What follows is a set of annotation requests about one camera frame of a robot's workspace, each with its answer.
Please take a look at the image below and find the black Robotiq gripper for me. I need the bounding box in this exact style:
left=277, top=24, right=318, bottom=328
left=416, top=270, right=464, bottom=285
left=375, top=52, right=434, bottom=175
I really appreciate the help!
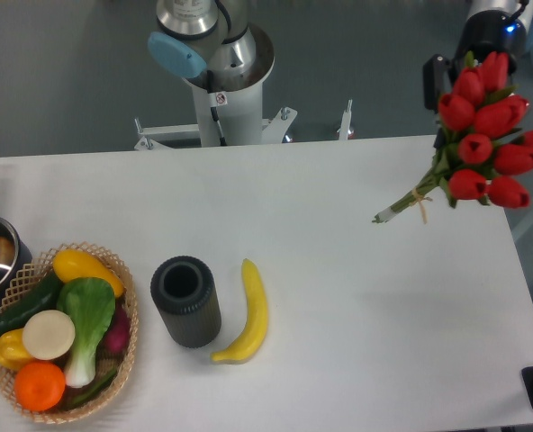
left=422, top=11, right=528, bottom=111

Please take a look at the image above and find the red tulip bouquet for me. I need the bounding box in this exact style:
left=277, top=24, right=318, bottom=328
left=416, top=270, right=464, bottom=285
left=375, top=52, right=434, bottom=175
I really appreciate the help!
left=373, top=51, right=533, bottom=224

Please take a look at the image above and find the woven wicker basket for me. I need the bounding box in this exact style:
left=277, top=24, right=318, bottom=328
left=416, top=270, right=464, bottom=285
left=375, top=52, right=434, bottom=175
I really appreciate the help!
left=0, top=242, right=139, bottom=425

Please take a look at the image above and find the purple red onion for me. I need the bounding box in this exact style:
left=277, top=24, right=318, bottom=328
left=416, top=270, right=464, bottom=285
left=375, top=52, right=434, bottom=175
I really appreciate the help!
left=102, top=303, right=131, bottom=355

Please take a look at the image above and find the yellow banana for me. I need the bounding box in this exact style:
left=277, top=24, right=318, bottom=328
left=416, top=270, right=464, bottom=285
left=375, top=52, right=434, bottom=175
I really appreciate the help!
left=210, top=258, right=269, bottom=364

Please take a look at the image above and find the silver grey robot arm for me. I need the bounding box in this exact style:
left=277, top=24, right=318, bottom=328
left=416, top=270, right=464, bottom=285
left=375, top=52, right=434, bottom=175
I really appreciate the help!
left=148, top=1, right=533, bottom=110

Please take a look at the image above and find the yellow bell pepper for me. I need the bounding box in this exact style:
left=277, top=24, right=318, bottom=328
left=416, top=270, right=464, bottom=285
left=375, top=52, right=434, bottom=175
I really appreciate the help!
left=0, top=328, right=35, bottom=371

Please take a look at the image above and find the green bok choy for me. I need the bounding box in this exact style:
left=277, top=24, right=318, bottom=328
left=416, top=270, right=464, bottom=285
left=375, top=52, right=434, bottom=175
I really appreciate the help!
left=57, top=277, right=115, bottom=388

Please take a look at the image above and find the dark grey ribbed vase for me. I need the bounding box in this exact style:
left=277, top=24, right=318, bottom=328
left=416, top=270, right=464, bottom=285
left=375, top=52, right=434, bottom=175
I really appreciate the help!
left=150, top=256, right=221, bottom=348

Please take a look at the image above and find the dark green cucumber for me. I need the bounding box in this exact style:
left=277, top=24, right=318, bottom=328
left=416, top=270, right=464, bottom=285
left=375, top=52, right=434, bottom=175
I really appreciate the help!
left=0, top=271, right=64, bottom=337

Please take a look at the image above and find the green chili pepper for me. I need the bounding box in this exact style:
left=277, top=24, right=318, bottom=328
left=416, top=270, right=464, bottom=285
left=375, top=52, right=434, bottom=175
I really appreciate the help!
left=61, top=367, right=118, bottom=410

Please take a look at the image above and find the yellow squash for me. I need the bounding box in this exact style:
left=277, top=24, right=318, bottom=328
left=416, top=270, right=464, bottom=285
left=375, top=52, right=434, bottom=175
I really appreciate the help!
left=52, top=249, right=125, bottom=298

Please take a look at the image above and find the orange fruit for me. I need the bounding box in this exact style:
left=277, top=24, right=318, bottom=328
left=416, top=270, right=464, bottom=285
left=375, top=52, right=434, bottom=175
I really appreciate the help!
left=14, top=361, right=66, bottom=411

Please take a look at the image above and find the white round radish slice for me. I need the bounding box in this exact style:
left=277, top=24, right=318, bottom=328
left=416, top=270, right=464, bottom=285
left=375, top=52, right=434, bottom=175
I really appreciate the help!
left=22, top=310, right=76, bottom=360

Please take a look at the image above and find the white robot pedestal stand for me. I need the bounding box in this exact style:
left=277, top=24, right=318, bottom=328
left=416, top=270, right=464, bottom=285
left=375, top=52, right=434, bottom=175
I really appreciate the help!
left=133, top=62, right=356, bottom=152

